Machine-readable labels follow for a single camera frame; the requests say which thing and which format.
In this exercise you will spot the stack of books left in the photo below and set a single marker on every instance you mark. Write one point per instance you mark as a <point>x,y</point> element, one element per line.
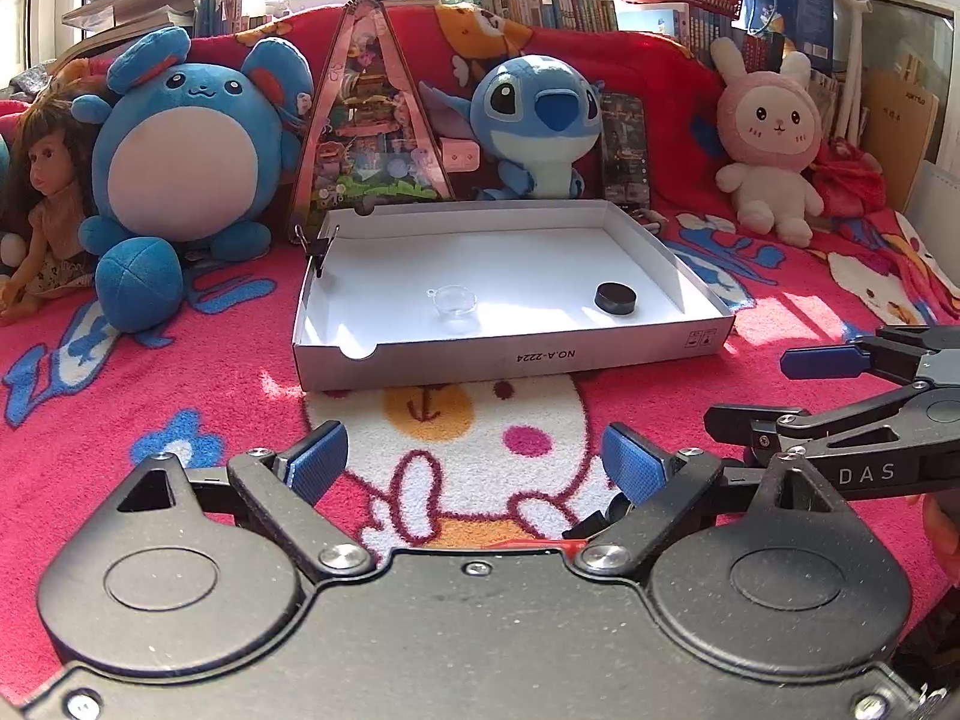
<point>103,24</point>

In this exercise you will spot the small pink cube toy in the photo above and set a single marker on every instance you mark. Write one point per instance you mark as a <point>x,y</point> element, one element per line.
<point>460,155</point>

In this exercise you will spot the black binder clip on tray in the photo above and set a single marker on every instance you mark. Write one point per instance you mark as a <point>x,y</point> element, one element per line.
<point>315,249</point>

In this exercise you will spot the blue round mouse plush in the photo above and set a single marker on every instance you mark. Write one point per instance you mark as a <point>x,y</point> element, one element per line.
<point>186,159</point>

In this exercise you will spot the blue Stitch plush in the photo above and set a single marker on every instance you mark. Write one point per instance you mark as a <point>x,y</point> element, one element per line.
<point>535,116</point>

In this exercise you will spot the blue paper bag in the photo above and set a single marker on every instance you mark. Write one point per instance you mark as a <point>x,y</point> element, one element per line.
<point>805,25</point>

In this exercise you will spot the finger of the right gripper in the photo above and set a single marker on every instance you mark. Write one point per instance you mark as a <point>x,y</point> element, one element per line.
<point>763,431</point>
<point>897,353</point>

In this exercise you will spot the brown-haired doll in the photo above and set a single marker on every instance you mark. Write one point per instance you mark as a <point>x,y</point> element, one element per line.
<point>50,190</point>

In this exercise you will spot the pink triangular toy box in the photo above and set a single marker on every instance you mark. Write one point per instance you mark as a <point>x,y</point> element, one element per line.
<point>369,141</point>

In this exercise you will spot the smartphone leaning on sofa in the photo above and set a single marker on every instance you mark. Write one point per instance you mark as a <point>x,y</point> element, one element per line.
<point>624,151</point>

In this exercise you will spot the red cartoon fleece blanket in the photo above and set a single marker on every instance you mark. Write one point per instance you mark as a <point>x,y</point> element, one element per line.
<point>449,465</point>

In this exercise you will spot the white cardboard box tray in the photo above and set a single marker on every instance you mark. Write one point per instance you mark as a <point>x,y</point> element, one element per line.
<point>534,266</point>

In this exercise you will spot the pink bunny plush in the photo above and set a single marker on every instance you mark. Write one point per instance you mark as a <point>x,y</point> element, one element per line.
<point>770,127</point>

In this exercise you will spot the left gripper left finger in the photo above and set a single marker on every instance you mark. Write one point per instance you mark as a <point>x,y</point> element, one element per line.
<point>280,490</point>

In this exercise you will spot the black round cylinder container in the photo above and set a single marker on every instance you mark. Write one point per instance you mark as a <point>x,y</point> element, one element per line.
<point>616,299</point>

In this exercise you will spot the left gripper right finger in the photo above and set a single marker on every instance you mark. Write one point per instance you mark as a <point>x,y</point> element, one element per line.
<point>662,491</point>

